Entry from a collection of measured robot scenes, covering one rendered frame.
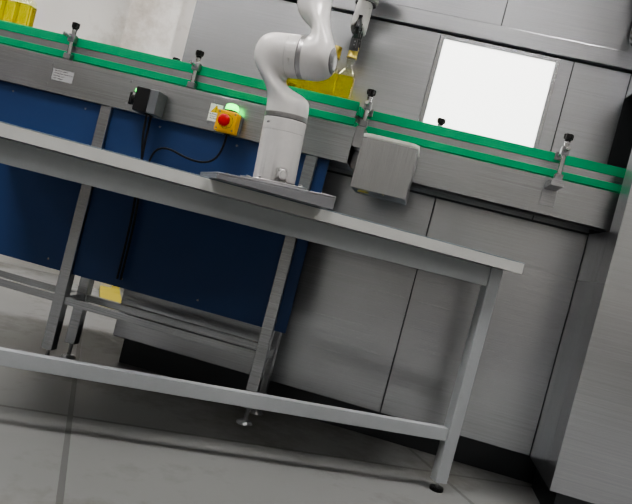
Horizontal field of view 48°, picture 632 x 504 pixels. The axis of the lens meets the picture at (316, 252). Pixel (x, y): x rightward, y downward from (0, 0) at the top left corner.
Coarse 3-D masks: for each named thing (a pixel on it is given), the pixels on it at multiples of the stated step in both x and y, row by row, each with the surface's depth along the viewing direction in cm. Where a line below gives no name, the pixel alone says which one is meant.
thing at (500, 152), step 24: (384, 120) 240; (408, 120) 239; (432, 144) 238; (456, 144) 237; (480, 144) 236; (504, 144) 235; (528, 168) 233; (552, 168) 233; (576, 168) 232; (600, 168) 230; (624, 168) 229
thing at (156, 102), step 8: (144, 88) 232; (136, 96) 232; (144, 96) 232; (152, 96) 232; (160, 96) 233; (136, 104) 232; (144, 104) 232; (152, 104) 232; (160, 104) 235; (144, 112) 233; (152, 112) 232; (160, 112) 237
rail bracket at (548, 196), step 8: (568, 136) 220; (568, 144) 221; (560, 152) 222; (568, 152) 220; (560, 160) 221; (560, 168) 221; (560, 176) 220; (552, 184) 220; (560, 184) 220; (544, 192) 230; (552, 192) 230; (544, 200) 230; (552, 200) 230
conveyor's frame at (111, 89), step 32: (0, 64) 248; (32, 64) 246; (64, 64) 245; (96, 96) 243; (128, 96) 241; (192, 96) 238; (224, 96) 237; (96, 128) 243; (256, 128) 235; (320, 128) 232; (352, 128) 230; (352, 160) 240; (448, 160) 235; (448, 192) 247; (480, 192) 234; (512, 192) 232; (576, 192) 230; (608, 192) 228; (576, 224) 241; (608, 224) 228
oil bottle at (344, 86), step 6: (342, 72) 244; (348, 72) 244; (354, 72) 245; (342, 78) 244; (348, 78) 243; (354, 78) 245; (336, 84) 244; (342, 84) 244; (348, 84) 243; (336, 90) 244; (342, 90) 244; (348, 90) 243; (336, 96) 244; (342, 96) 244; (348, 96) 244
